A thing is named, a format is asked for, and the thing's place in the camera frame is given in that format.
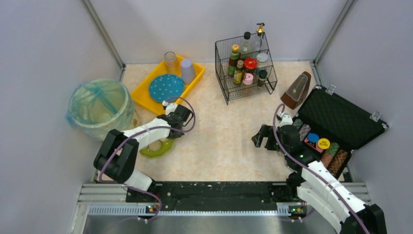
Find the green dotted plate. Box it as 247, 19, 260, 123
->
139, 139, 175, 158

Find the blue dotted plate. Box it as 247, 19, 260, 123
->
148, 74, 184, 103

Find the pink transparent cup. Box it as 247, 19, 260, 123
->
165, 60, 179, 75

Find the pink lid spice jar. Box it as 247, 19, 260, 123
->
242, 73, 254, 86

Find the purple plastic cup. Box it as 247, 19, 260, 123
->
180, 58, 196, 85

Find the small black lid jar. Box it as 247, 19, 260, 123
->
258, 70, 267, 87

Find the blue transparent cup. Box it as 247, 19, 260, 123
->
164, 51, 178, 62

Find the small yellow oil bottle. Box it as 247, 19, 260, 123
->
233, 60, 244, 84

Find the red lid sauce jar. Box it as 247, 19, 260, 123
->
244, 58, 258, 75

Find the silver lid white can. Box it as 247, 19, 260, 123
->
256, 52, 269, 75

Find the yellow cap sauce bottle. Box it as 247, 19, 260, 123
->
227, 44, 240, 76

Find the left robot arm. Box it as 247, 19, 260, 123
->
93, 103, 195, 191

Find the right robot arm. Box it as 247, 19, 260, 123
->
252, 123, 387, 234

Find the yellow plastic tray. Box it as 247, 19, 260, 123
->
131, 55, 205, 115

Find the brown metronome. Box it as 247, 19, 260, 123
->
281, 71, 311, 109

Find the black poker chip case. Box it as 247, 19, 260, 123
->
293, 85, 388, 178

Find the trash bin with green bag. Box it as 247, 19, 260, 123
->
66, 79, 141, 141

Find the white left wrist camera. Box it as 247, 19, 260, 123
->
162, 100, 178, 116

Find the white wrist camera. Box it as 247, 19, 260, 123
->
162, 100, 178, 116
276, 112, 293, 127

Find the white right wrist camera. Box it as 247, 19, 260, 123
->
276, 112, 293, 127

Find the black wire rack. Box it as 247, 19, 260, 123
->
215, 33, 278, 103

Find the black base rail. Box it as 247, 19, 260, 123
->
77, 180, 372, 217

